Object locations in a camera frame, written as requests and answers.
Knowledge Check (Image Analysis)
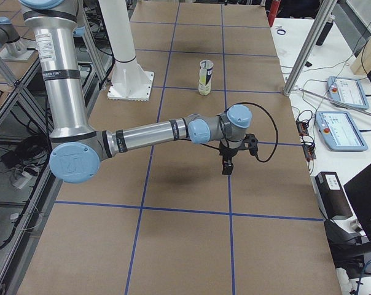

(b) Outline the black bottle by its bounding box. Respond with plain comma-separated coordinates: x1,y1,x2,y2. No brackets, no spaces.
316,14,335,46

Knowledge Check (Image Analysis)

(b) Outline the red cylinder bottle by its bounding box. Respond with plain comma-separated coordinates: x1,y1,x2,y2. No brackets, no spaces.
268,0,281,27

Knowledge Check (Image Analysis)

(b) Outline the black computer monitor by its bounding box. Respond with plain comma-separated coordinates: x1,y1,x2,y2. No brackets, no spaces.
344,164,371,236

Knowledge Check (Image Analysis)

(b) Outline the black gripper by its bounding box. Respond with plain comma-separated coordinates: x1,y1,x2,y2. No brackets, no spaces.
219,133,258,175

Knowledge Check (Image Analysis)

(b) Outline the small electronics board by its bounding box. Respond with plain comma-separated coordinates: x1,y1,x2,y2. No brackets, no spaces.
296,120,309,136

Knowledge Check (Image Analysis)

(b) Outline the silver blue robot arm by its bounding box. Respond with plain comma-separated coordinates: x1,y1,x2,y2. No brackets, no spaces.
21,1,257,183

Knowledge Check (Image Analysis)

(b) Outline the teach pendant tablet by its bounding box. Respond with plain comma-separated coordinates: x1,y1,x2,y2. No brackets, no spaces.
327,76,369,110
315,111,368,152

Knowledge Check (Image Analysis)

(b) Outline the far teach pendant tablet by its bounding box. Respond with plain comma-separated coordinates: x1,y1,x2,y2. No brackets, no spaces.
327,76,369,110

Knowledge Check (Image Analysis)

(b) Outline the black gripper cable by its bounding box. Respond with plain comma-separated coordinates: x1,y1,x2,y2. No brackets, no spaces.
224,102,279,163

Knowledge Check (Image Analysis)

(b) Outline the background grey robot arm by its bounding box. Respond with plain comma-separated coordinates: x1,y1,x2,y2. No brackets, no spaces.
0,17,36,62

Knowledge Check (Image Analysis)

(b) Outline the aluminium frame post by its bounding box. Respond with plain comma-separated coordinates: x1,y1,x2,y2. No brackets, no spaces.
283,0,337,96

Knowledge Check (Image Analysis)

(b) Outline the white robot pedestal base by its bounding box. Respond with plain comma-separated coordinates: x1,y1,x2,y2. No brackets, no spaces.
99,0,154,101

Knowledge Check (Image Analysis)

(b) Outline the near teach pendant tablet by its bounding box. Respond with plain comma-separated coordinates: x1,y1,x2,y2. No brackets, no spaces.
315,111,368,152

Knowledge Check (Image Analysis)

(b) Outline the black box with label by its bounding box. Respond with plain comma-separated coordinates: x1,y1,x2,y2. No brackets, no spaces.
314,171,353,220

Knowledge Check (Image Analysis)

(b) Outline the clear plastic ball tube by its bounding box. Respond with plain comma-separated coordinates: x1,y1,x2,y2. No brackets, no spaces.
198,60,214,95

